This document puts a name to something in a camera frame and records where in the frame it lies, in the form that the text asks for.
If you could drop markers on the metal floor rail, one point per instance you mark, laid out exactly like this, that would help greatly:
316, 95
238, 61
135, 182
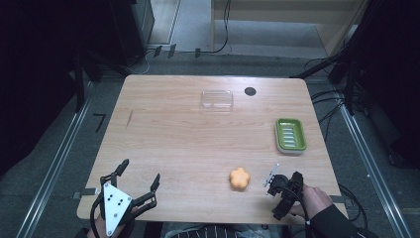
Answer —
54, 168
373, 172

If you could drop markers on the person's right hand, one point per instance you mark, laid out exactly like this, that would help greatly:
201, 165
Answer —
313, 201

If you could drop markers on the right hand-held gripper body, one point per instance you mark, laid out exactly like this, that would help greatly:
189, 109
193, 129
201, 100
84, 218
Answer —
286, 195

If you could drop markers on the orange flower-shaped soap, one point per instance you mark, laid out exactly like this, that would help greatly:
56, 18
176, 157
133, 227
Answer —
240, 178

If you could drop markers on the black round table grommet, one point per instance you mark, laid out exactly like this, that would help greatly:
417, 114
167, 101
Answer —
250, 91

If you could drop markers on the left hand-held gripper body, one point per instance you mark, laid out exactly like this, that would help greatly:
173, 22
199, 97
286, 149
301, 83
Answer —
115, 205

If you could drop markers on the clear plastic box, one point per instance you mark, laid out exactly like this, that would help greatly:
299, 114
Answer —
217, 100

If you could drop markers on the green soap dish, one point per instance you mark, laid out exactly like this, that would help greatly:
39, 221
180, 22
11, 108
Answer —
290, 135

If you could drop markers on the person's left hand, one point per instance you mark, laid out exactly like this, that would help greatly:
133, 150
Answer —
99, 228

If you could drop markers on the person's striped clothing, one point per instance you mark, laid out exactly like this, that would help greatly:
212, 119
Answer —
211, 232

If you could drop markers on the black metal stand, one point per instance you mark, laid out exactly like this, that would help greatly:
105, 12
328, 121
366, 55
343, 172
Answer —
346, 66
79, 79

